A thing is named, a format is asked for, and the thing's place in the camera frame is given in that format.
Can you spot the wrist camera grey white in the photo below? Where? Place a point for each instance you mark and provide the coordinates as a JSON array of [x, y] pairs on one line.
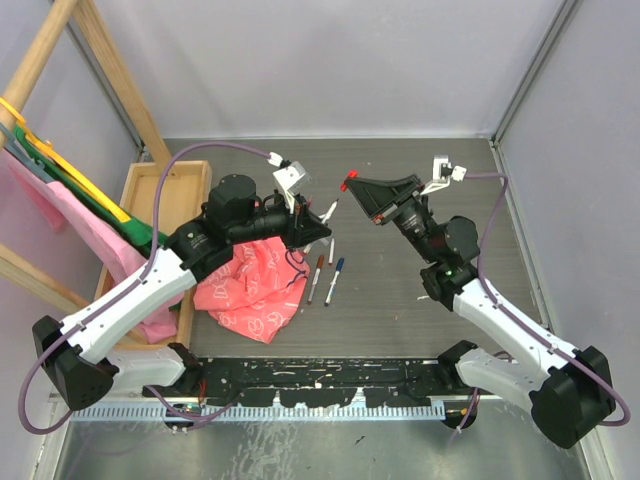
[[290, 178], [443, 173]]

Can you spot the white pen brown cap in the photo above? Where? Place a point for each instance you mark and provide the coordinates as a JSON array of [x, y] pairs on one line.
[[315, 278]]

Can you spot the aluminium corner profile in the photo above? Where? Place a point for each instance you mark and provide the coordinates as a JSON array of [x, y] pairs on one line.
[[100, 75], [551, 38]]

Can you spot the green garment on hanger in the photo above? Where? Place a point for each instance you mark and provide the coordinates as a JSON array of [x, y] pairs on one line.
[[137, 233]]

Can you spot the aluminium corner profile right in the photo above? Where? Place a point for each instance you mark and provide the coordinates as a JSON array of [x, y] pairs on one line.
[[551, 38]]

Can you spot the yellow hanger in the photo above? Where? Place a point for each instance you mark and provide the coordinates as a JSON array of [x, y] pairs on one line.
[[46, 148]]

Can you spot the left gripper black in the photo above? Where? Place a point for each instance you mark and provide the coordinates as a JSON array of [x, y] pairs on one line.
[[302, 226]]

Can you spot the wooden clothes rack frame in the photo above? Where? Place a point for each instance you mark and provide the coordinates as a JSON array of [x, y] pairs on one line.
[[13, 267]]

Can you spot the aluminium corner profile left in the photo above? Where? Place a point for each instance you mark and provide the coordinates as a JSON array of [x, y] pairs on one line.
[[100, 75]]

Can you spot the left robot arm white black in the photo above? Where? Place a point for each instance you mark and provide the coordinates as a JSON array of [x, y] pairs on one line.
[[76, 352]]

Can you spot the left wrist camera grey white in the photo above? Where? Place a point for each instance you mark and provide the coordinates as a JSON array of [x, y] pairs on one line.
[[290, 178]]

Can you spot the short white pen beside cloth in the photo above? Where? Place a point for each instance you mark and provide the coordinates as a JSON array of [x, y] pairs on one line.
[[331, 252]]

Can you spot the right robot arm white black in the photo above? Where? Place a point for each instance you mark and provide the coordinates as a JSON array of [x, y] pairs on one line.
[[567, 391]]

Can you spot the red pen cap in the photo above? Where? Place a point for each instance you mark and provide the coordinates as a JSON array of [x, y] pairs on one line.
[[344, 185]]

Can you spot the grey-blue hanger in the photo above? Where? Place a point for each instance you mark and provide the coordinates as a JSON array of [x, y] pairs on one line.
[[15, 148]]

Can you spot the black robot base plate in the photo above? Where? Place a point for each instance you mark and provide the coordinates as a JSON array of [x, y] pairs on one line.
[[316, 382]]

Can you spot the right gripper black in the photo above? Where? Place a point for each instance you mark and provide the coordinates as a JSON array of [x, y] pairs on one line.
[[381, 198]]

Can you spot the pink garment on hanger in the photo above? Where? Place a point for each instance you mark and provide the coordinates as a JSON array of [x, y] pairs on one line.
[[52, 229]]

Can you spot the coral patterned cloth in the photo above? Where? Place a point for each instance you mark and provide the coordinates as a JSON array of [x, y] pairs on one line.
[[258, 292]]

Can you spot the slotted cable duct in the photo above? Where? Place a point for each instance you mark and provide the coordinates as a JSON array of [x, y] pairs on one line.
[[146, 411]]

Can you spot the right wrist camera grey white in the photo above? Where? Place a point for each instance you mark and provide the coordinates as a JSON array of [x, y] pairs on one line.
[[443, 173]]

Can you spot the short white pen red tip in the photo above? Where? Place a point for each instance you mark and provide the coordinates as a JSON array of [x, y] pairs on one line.
[[330, 211]]

